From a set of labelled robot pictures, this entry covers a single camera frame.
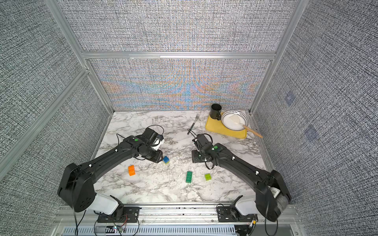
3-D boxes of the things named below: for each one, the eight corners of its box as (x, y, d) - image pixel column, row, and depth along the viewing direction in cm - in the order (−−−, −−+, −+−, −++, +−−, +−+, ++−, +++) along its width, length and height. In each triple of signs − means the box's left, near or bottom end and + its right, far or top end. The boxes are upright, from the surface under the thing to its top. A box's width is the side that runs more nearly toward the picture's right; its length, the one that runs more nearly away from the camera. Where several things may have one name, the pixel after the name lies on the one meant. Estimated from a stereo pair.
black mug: (211, 121, 115) (212, 113, 108) (209, 111, 123) (211, 102, 115) (220, 121, 115) (222, 113, 108) (218, 111, 123) (220, 102, 115)
